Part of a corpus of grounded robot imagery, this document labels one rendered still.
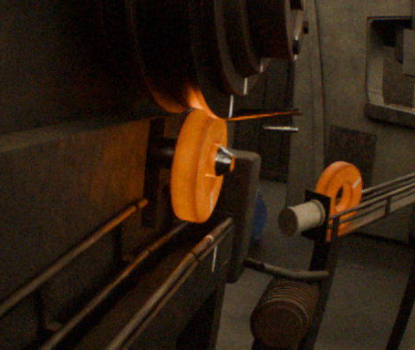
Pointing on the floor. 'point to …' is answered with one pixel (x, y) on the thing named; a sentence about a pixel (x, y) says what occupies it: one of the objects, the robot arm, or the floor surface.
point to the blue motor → (258, 220)
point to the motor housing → (283, 313)
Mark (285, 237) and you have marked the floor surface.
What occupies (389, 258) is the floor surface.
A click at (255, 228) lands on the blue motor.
